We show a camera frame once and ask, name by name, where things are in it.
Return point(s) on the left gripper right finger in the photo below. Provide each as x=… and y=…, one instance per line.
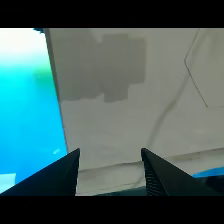
x=163, y=178

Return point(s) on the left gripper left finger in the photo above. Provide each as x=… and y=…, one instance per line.
x=56, y=176

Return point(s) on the pink garment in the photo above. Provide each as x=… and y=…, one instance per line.
x=116, y=116

